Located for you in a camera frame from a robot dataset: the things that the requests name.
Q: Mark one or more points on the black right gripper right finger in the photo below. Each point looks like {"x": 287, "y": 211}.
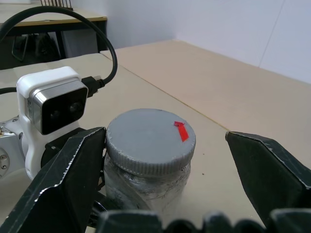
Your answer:
{"x": 272, "y": 174}

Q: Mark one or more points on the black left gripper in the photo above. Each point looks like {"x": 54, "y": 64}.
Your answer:
{"x": 52, "y": 146}

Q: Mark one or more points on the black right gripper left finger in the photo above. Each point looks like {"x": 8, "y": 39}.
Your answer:
{"x": 60, "y": 194}

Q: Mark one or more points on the clear jar with grey lid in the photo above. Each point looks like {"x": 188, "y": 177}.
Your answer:
{"x": 165, "y": 191}

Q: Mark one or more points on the grey jar lid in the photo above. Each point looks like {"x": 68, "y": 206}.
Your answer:
{"x": 145, "y": 136}

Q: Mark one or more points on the tan topped black framed table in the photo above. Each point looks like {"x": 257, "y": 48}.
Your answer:
{"x": 48, "y": 20}

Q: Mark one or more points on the dark slotted rack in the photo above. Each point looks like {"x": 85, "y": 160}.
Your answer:
{"x": 56, "y": 3}

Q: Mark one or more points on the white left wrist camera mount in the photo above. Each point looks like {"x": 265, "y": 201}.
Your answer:
{"x": 48, "y": 77}

